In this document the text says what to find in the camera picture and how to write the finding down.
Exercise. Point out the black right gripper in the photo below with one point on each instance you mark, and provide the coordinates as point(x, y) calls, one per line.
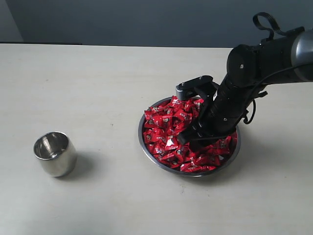
point(220, 118)

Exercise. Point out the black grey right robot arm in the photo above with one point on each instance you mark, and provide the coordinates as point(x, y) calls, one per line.
point(248, 71)

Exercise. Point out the pile of red candies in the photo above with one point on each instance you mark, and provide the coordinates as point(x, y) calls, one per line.
point(166, 127)

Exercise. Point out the steel bowl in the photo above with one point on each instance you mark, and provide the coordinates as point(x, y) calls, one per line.
point(234, 151)

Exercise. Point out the steel cup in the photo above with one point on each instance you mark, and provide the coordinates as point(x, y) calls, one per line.
point(56, 154)

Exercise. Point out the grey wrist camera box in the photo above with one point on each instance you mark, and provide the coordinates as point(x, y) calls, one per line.
point(202, 86)

